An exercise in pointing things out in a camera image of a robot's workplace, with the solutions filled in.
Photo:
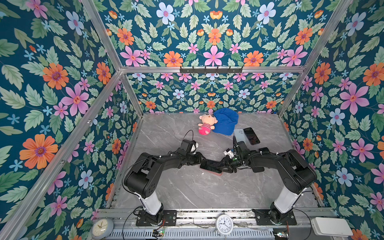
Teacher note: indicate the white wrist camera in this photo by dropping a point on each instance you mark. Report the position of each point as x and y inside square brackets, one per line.
[194, 148]
[229, 153]

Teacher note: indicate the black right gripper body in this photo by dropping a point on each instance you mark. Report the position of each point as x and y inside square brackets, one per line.
[232, 163]

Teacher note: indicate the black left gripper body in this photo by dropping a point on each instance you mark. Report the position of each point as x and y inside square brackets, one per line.
[193, 159]

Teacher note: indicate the beige round clock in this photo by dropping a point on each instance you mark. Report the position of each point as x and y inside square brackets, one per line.
[102, 229]

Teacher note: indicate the light blue phone case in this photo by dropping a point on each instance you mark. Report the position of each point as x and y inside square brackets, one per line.
[240, 136]

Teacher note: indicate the pink phone case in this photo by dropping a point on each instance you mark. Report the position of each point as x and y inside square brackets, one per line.
[210, 172]

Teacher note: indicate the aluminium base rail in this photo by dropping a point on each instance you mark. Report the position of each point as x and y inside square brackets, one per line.
[244, 217]

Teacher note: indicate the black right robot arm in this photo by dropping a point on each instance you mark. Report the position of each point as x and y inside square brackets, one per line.
[294, 171]

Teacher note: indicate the blue baseball cap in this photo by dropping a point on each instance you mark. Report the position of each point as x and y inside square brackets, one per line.
[227, 120]

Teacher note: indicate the pink plush pig toy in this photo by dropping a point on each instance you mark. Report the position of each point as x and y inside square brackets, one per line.
[208, 124]

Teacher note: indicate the blue-edged smartphone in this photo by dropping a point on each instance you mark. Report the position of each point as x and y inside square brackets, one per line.
[251, 136]

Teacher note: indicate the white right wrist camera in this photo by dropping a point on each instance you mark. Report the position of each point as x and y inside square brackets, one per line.
[229, 153]

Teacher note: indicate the purple-edged smartphone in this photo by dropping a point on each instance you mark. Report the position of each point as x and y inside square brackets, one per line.
[213, 166]

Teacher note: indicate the silver-edged black smartphone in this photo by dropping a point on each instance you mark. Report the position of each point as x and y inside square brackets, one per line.
[264, 150]

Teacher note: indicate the black hook rail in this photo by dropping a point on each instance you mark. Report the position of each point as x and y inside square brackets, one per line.
[211, 70]

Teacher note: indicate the white round clock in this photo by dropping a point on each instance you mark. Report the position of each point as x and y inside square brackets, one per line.
[224, 224]

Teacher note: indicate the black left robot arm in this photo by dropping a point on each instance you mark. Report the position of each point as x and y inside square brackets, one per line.
[142, 178]

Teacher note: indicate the white box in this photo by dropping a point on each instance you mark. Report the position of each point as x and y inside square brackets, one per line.
[333, 227]

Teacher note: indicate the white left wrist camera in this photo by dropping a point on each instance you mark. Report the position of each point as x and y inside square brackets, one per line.
[194, 148]

